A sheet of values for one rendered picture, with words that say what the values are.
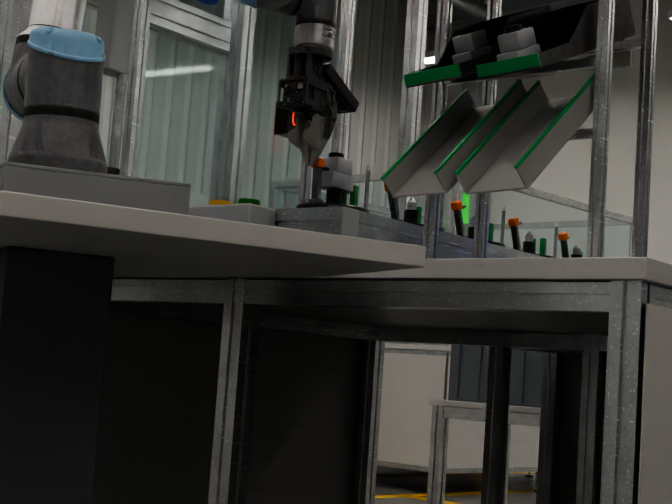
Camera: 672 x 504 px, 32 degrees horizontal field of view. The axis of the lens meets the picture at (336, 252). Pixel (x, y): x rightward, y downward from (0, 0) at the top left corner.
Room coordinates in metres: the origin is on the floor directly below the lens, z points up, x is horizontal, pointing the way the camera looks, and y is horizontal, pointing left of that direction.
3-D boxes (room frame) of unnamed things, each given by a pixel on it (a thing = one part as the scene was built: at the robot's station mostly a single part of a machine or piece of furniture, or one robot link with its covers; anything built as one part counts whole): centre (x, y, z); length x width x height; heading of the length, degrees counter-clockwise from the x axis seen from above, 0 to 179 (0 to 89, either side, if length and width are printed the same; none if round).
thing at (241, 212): (2.10, 0.21, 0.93); 0.21 x 0.07 x 0.06; 51
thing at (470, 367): (4.20, -0.80, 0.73); 0.62 x 0.42 x 0.23; 51
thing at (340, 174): (2.22, 0.01, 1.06); 0.08 x 0.04 x 0.07; 141
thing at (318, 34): (2.15, 0.07, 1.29); 0.08 x 0.08 x 0.05
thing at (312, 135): (2.13, 0.06, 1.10); 0.06 x 0.03 x 0.09; 141
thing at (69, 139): (1.81, 0.44, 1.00); 0.15 x 0.15 x 0.10
